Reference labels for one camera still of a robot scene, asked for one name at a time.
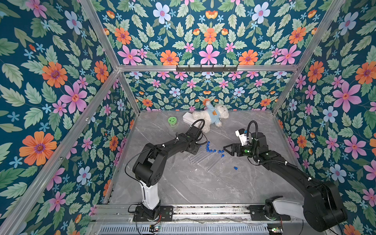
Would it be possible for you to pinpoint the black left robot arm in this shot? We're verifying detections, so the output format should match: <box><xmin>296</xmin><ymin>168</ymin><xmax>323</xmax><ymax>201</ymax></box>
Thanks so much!
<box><xmin>132</xmin><ymin>126</ymin><xmax>204</xmax><ymax>211</ymax></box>

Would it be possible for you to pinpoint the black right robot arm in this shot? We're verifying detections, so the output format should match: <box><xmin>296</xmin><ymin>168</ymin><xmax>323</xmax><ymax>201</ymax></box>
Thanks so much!
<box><xmin>223</xmin><ymin>132</ymin><xmax>348</xmax><ymax>232</ymax></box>

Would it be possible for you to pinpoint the white box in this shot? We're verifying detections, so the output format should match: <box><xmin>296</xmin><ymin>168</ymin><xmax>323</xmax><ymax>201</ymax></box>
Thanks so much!
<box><xmin>183</xmin><ymin>112</ymin><xmax>203</xmax><ymax>125</ymax></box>

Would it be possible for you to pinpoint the green lidded small jar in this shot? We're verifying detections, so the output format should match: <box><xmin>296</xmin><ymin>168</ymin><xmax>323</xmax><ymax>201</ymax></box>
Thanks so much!
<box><xmin>167</xmin><ymin>117</ymin><xmax>177</xmax><ymax>127</ymax></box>

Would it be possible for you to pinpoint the white teddy bear blue hoodie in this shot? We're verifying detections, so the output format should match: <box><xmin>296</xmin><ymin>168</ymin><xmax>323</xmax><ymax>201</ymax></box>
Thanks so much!
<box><xmin>192</xmin><ymin>101</ymin><xmax>230</xmax><ymax>133</ymax></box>

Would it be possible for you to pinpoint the black hook rail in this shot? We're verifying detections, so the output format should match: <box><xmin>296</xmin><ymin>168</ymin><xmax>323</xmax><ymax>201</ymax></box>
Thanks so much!
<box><xmin>175</xmin><ymin>65</ymin><xmax>238</xmax><ymax>73</ymax></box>

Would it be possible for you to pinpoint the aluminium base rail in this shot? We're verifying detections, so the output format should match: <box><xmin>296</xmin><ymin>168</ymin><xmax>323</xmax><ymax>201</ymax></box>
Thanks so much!
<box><xmin>92</xmin><ymin>203</ymin><xmax>301</xmax><ymax>223</ymax></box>

